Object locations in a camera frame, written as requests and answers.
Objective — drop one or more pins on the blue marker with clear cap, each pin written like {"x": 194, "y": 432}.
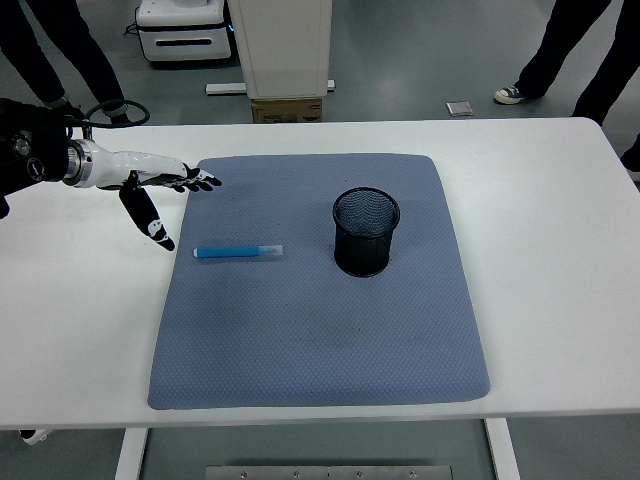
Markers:
{"x": 230, "y": 251}

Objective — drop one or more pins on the blue-grey quilted mat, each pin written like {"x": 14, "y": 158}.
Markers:
{"x": 300, "y": 340}

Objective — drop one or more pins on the small silver floor plate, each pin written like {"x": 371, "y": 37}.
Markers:
{"x": 459, "y": 109}

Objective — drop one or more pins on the white cabinet column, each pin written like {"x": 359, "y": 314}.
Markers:
{"x": 285, "y": 45}

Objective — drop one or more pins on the white table leg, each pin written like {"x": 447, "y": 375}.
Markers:
{"x": 129, "y": 457}
{"x": 502, "y": 455}

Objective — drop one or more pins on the white and black robot foot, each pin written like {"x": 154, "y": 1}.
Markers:
{"x": 35, "y": 436}

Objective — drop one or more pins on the black mesh pen holder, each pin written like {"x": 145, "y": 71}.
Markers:
{"x": 365, "y": 250}

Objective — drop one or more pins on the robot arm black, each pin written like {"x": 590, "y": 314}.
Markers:
{"x": 35, "y": 160}

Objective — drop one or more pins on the grey metal floor bar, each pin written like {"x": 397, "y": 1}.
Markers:
{"x": 225, "y": 88}

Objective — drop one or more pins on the person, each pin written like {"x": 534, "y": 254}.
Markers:
{"x": 634, "y": 157}
{"x": 85, "y": 60}
{"x": 555, "y": 50}

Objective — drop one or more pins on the brown cardboard box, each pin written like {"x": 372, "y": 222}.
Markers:
{"x": 287, "y": 111}

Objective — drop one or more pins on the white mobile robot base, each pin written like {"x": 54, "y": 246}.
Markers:
{"x": 185, "y": 30}

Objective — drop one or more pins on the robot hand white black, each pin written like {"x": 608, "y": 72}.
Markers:
{"x": 115, "y": 165}

